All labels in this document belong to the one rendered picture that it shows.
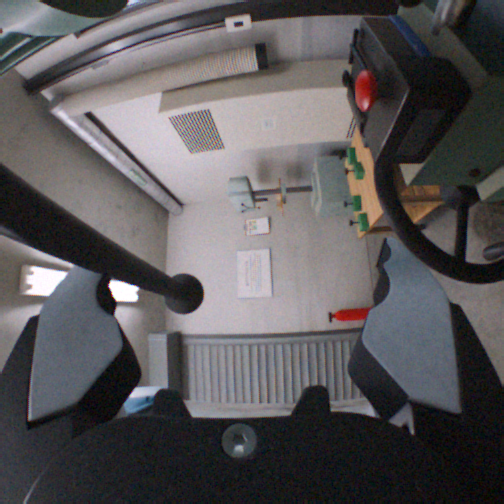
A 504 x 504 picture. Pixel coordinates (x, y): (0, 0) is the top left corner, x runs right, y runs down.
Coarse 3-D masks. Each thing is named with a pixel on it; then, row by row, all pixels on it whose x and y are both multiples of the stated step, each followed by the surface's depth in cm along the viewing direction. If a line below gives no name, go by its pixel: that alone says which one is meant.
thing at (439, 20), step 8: (440, 0) 10; (448, 0) 9; (456, 0) 9; (464, 0) 9; (472, 0) 9; (440, 8) 10; (448, 8) 10; (456, 8) 10; (464, 8) 9; (472, 8) 9; (440, 16) 11; (448, 16) 10; (456, 16) 10; (464, 16) 10; (432, 24) 12; (440, 24) 11; (448, 24) 11; (456, 24) 10; (464, 24) 10; (432, 32) 12
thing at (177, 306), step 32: (0, 192) 3; (32, 192) 4; (0, 224) 4; (32, 224) 4; (64, 224) 5; (64, 256) 6; (96, 256) 7; (128, 256) 9; (160, 288) 13; (192, 288) 18
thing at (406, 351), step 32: (384, 256) 10; (384, 288) 8; (416, 288) 7; (384, 320) 6; (416, 320) 6; (448, 320) 6; (352, 352) 6; (384, 352) 5; (416, 352) 5; (448, 352) 5; (384, 384) 5; (416, 384) 4; (448, 384) 4; (384, 416) 5
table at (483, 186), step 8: (480, 0) 11; (488, 0) 10; (496, 0) 9; (480, 8) 11; (488, 8) 10; (496, 8) 10; (488, 16) 11; (496, 16) 10; (496, 24) 10; (496, 168) 17; (488, 176) 18; (496, 176) 17; (480, 184) 20; (488, 184) 19; (496, 184) 18; (480, 192) 20; (488, 192) 19; (496, 192) 18; (488, 200) 20; (496, 200) 19
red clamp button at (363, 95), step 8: (368, 72) 14; (360, 80) 14; (368, 80) 14; (360, 88) 15; (368, 88) 14; (376, 88) 14; (360, 96) 15; (368, 96) 14; (376, 96) 14; (360, 104) 15; (368, 104) 15
